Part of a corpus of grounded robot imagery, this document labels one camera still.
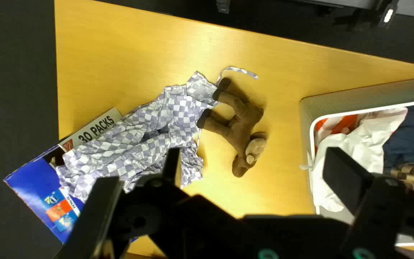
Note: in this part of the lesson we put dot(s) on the blue Oreo snack box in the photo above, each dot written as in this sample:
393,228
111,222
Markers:
38,186

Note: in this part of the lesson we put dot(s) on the white plastic basket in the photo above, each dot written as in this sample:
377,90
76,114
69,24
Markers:
395,199

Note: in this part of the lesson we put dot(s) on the white orange plastic bag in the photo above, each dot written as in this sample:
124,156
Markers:
362,139

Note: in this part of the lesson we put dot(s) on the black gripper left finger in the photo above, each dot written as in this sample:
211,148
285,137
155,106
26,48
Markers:
89,235

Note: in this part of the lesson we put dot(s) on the brown plush toy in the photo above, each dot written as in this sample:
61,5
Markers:
237,132

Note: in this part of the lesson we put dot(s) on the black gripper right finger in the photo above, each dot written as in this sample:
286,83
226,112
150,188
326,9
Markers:
354,188

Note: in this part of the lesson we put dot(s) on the purple checkered cloth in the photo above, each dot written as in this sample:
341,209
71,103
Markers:
138,145

